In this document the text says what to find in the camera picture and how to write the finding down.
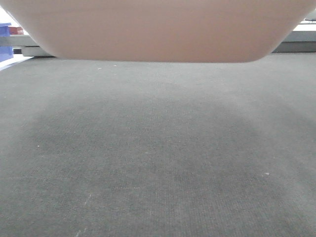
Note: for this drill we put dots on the blue crate far left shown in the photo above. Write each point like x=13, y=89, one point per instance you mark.
x=6, y=52

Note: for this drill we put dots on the red box far left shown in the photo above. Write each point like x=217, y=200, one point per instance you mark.
x=16, y=30

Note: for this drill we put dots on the white plastic storage bin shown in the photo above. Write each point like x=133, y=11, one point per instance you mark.
x=203, y=31

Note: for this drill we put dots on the white background table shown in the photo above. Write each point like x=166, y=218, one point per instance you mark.
x=301, y=40

